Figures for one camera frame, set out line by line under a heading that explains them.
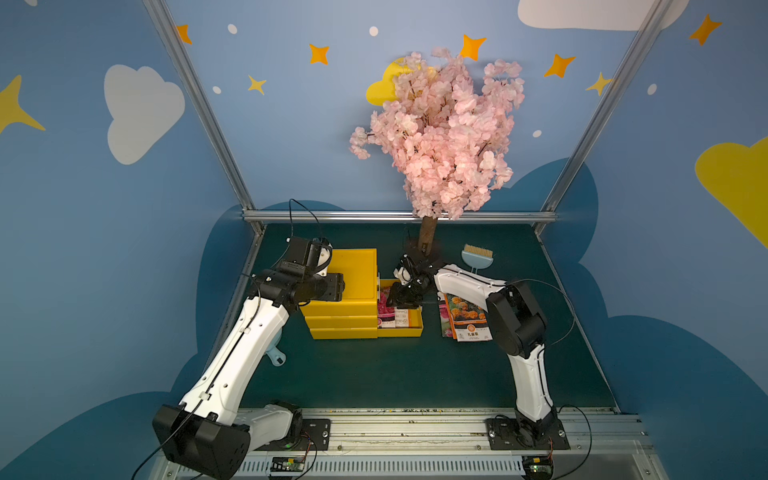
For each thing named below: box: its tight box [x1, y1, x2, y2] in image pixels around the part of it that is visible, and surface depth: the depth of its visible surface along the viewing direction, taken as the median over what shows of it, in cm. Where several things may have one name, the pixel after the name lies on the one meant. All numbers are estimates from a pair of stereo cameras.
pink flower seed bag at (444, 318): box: [438, 300, 453, 338], surface depth 96 cm
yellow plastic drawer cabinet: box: [300, 248, 378, 340], surface depth 82 cm
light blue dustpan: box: [265, 330, 287, 367], surface depth 86 cm
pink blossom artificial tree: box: [350, 48, 525, 255], surface depth 73 cm
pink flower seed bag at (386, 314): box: [378, 286, 396, 329], surface depth 97 cm
